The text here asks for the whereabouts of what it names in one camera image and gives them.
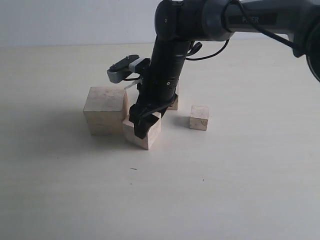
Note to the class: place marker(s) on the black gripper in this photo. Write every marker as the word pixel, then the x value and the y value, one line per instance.
pixel 154 97

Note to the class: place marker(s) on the second largest wooden cube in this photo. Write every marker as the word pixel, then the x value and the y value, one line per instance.
pixel 152 133

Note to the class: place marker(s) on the third largest wooden cube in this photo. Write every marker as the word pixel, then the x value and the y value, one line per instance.
pixel 175 105

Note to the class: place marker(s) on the smallest wooden cube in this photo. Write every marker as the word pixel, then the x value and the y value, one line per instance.
pixel 199 117

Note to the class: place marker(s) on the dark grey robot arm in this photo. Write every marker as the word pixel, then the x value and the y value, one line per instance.
pixel 178 24

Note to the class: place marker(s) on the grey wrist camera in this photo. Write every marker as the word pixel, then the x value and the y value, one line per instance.
pixel 130 68

